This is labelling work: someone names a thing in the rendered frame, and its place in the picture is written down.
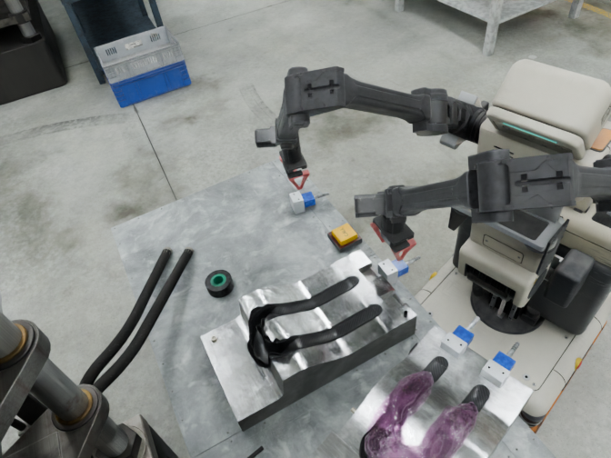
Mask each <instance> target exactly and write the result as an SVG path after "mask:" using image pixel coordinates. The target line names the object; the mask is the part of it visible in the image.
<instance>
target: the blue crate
mask: <svg viewBox="0 0 611 458"><path fill-rule="evenodd" d="M108 83H109V81H108ZM109 84H110V83H109ZM190 84H192V83H191V79H190V77H189V74H188V71H187V68H186V65H185V60H182V61H179V62H176V63H173V64H170V65H166V66H163V67H160V68H157V69H155V70H152V71H149V72H146V73H143V74H140V75H136V76H133V77H130V78H127V79H125V80H122V81H119V82H116V83H113V84H110V86H111V88H112V90H113V92H114V95H115V98H116V100H117V102H118V103H119V105H120V107H121V108H122V107H123V108H124V107H126V106H129V105H133V104H136V103H139V102H142V101H144V100H147V99H150V98H152V97H155V96H158V95H162V94H165V93H168V92H171V91H174V90H175V89H178V88H181V87H184V86H187V85H190Z"/></svg>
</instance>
